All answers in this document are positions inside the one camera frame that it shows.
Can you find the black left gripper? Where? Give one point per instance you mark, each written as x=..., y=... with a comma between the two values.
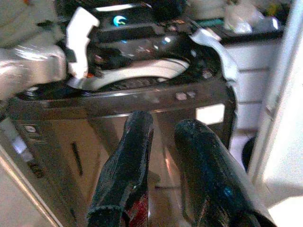
x=109, y=58

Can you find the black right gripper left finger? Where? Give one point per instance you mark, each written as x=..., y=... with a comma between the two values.
x=123, y=165

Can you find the white door frame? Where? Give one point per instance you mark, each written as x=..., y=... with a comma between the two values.
x=281, y=123

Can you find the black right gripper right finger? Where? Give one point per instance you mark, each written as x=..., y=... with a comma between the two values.
x=208, y=170

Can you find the white grey cloth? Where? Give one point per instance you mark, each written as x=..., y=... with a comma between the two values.
x=220, y=52

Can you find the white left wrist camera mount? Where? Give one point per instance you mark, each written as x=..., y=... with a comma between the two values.
x=79, y=40

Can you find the black round bin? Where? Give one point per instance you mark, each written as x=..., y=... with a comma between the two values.
x=249, y=153

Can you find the clear plastic bag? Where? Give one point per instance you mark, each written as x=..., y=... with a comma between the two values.
x=246, y=19

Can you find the white drawer cabinet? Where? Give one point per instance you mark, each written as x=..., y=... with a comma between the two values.
x=251, y=71

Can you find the black top-load washing machine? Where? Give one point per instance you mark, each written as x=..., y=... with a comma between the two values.
x=71, y=123

